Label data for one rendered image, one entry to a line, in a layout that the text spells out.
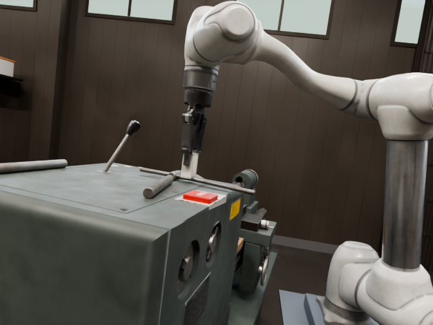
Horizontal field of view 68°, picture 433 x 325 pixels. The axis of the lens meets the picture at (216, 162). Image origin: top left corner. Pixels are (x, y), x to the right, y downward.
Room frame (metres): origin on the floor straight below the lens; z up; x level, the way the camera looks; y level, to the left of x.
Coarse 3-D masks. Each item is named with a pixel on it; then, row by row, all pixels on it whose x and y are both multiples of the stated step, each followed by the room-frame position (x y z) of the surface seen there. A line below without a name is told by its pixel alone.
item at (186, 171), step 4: (192, 156) 0.86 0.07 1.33; (192, 160) 0.86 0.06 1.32; (192, 164) 0.86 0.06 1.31; (184, 168) 0.86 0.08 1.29; (188, 168) 0.86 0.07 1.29; (192, 168) 0.86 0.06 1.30; (184, 172) 0.86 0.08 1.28; (188, 172) 0.86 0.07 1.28; (180, 176) 0.87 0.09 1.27; (184, 176) 0.86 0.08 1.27; (188, 176) 0.86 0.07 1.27
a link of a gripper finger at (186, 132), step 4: (184, 116) 0.82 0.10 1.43; (188, 116) 0.82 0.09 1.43; (192, 116) 0.82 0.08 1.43; (184, 120) 0.83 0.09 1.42; (192, 120) 0.83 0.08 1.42; (184, 124) 0.83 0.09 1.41; (188, 124) 0.83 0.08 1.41; (192, 124) 0.83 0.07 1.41; (184, 128) 0.83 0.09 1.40; (188, 128) 0.83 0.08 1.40; (192, 128) 0.84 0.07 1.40; (184, 132) 0.83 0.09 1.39; (188, 132) 0.83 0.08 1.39; (184, 136) 0.83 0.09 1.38; (188, 136) 0.83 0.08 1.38; (184, 140) 0.83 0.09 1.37; (188, 140) 0.83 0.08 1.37; (184, 144) 0.83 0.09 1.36; (188, 144) 0.83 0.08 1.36; (180, 148) 0.84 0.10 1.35; (188, 148) 0.83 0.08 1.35
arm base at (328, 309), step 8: (320, 296) 1.23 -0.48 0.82; (320, 304) 1.17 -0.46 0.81; (328, 304) 1.11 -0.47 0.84; (328, 312) 1.10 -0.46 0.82; (336, 312) 1.08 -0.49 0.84; (344, 312) 1.06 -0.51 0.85; (352, 312) 1.06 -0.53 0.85; (328, 320) 1.06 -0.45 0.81; (336, 320) 1.06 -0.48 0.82; (344, 320) 1.06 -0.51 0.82; (352, 320) 1.05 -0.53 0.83; (360, 320) 1.06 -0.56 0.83; (368, 320) 1.07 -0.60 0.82
